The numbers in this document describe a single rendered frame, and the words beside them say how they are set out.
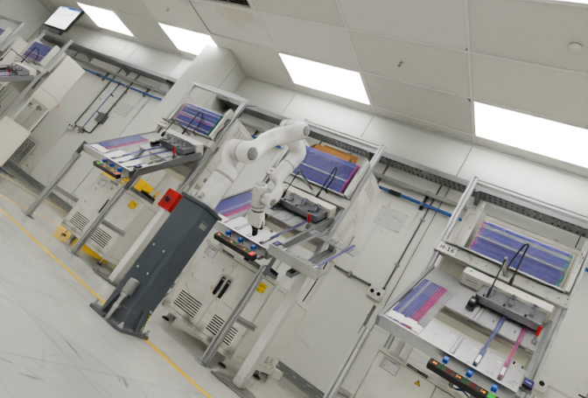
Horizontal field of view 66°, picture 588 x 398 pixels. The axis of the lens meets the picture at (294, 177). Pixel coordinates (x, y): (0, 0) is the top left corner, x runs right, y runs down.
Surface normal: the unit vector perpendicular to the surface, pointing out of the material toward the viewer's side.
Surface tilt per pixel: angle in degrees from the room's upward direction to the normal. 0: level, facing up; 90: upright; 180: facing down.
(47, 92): 90
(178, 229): 90
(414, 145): 90
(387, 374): 90
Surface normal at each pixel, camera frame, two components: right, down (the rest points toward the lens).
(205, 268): -0.35, -0.49
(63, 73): 0.77, 0.33
